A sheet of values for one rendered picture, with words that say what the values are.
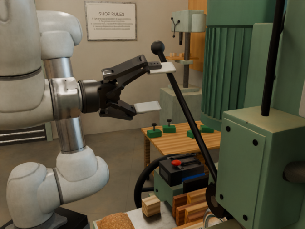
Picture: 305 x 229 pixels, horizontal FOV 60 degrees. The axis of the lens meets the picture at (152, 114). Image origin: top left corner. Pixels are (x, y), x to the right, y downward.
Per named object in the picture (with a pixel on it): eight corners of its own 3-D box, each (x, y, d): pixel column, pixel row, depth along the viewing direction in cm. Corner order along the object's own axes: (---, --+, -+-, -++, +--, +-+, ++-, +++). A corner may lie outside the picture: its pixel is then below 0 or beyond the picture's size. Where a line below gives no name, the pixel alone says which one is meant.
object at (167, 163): (188, 162, 93) (189, 148, 91) (206, 177, 84) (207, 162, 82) (154, 170, 88) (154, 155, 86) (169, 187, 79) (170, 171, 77)
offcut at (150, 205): (154, 205, 80) (154, 194, 79) (160, 212, 77) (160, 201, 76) (141, 210, 78) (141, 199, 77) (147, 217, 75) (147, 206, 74)
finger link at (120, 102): (109, 101, 60) (105, 104, 60) (138, 116, 69) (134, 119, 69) (105, 88, 62) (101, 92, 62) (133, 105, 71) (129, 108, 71)
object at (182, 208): (223, 207, 79) (224, 192, 78) (226, 210, 78) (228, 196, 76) (175, 222, 73) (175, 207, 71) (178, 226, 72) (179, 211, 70)
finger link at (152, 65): (137, 66, 58) (140, 55, 56) (158, 64, 60) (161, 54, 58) (140, 71, 57) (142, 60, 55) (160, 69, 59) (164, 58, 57)
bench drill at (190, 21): (190, 134, 367) (196, 12, 317) (213, 153, 311) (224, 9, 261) (157, 138, 353) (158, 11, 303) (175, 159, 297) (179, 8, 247)
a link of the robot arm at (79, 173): (57, 196, 117) (105, 181, 127) (63, 212, 103) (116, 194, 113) (20, 16, 104) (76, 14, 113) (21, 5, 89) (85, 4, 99)
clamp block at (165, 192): (189, 182, 97) (190, 160, 95) (211, 203, 86) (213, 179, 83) (152, 191, 92) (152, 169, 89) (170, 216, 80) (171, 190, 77)
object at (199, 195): (235, 198, 83) (237, 178, 81) (239, 201, 82) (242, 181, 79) (185, 214, 76) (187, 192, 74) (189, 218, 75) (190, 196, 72)
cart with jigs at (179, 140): (199, 166, 281) (203, 109, 261) (232, 197, 230) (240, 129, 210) (140, 178, 260) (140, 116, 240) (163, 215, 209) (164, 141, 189)
